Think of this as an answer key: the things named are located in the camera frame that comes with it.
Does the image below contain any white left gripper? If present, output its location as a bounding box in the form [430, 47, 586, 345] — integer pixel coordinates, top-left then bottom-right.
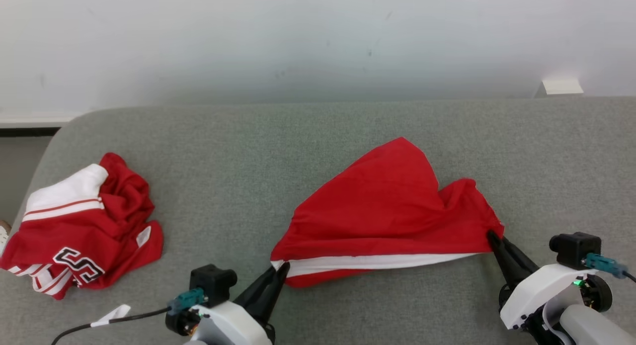
[186, 262, 290, 345]

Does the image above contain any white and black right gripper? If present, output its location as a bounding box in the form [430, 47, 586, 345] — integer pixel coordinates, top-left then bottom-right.
[487, 231, 597, 331]

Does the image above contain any plain red shorts white trim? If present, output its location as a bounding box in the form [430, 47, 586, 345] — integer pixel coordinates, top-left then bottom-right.
[270, 136, 505, 288]

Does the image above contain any red jersey with black lettering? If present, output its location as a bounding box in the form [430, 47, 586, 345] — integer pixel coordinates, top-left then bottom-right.
[0, 152, 164, 301]

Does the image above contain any white skirting board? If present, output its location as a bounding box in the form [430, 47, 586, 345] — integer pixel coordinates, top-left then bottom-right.
[0, 114, 80, 129]

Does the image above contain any right camera cable teal connector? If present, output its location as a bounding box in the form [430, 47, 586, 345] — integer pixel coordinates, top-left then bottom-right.
[582, 253, 636, 283]

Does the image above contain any white cable label tag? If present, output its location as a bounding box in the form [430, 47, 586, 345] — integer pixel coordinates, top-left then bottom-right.
[90, 304, 131, 328]

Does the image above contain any white wall outlet box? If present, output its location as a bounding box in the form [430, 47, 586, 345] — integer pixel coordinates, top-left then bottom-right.
[542, 78, 584, 96]

